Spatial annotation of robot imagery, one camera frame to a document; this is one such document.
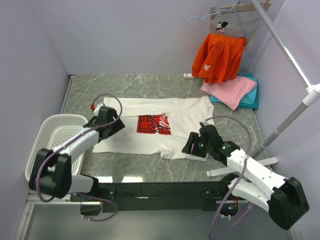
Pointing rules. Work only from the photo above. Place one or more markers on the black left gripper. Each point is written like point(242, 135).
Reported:
point(118, 125)

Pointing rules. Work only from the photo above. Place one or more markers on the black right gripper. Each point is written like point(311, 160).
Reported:
point(194, 138)

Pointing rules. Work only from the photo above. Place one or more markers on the white t-shirt with red print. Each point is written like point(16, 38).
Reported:
point(156, 126)

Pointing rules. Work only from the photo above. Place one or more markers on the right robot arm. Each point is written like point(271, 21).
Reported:
point(262, 182)

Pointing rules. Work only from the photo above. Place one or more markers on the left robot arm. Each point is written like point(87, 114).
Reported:
point(51, 175)

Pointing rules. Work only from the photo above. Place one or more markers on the pink folded t-shirt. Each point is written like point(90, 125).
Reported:
point(232, 91)

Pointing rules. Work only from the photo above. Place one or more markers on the white perforated laundry basket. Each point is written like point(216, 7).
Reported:
point(53, 132)

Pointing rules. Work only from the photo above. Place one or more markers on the teal folded t-shirt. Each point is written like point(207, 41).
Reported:
point(251, 97)

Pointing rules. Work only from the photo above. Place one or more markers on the black base beam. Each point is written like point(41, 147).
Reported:
point(156, 196)

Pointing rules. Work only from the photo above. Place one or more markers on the orange t-shirt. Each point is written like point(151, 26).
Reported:
point(219, 58)

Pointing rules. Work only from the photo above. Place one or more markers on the metal clothes rack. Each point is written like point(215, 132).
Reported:
point(280, 91)

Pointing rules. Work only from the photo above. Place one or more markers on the light blue clothes hanger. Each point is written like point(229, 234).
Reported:
point(232, 10)

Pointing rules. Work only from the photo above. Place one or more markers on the beige canvas tote bag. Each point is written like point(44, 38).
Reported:
point(228, 24)

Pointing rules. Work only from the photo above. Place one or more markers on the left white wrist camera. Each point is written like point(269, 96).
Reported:
point(96, 107)

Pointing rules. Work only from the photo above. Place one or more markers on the aluminium frame rail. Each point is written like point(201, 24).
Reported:
point(91, 207)

